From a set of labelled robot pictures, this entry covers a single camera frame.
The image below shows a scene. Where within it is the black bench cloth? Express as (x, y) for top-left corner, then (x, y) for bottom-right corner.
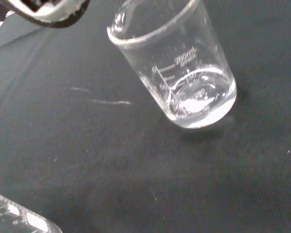
(0, 0), (291, 233)

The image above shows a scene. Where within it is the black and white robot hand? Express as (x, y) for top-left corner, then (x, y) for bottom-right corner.
(0, 0), (91, 29)

